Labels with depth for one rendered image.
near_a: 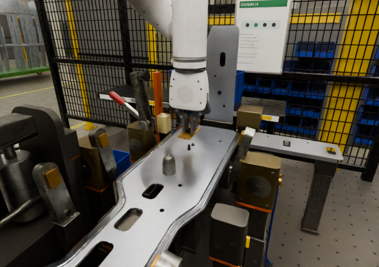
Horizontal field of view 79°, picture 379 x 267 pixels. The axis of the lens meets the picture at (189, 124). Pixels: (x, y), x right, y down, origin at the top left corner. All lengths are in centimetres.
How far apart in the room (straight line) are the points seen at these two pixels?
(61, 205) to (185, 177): 26
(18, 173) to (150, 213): 25
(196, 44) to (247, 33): 57
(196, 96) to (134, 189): 26
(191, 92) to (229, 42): 31
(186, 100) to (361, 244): 72
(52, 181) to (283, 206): 80
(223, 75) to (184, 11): 36
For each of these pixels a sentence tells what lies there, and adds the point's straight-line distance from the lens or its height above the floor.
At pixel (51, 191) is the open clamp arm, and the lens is 50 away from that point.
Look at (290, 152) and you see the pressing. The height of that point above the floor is 100.
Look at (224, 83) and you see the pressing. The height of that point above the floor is 114.
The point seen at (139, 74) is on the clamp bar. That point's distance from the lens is 69.
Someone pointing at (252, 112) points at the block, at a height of 106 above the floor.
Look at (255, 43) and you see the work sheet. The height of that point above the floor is 127.
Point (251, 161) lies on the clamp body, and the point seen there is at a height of 104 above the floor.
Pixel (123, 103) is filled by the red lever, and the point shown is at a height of 112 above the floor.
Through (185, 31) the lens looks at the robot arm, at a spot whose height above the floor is 132.
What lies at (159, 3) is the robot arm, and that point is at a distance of 64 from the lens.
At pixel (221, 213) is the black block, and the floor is 99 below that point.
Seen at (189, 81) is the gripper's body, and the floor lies 121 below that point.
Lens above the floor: 132
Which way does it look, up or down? 22 degrees down
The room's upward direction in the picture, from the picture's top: straight up
